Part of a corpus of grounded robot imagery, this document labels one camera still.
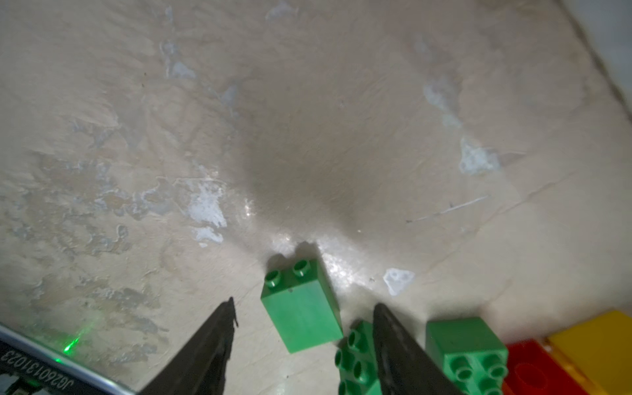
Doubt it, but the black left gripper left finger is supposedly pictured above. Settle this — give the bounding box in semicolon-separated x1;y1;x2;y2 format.
140;298;239;395

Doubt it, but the yellow lego brick top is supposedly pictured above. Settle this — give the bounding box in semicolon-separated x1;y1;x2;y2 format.
546;310;631;395

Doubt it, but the small red lego brick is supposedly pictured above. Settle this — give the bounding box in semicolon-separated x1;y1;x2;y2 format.
502;340;586;395

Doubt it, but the white left plastic bin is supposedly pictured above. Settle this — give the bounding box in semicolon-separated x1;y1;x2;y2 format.
561;0;631;115

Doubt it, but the long green lego brick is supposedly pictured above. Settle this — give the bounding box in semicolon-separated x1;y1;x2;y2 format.
426;317;509;395

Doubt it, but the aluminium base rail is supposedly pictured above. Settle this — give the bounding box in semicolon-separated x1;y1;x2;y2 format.
1;325;134;395

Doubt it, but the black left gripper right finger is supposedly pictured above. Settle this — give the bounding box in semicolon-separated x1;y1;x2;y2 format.
373;303;462;395

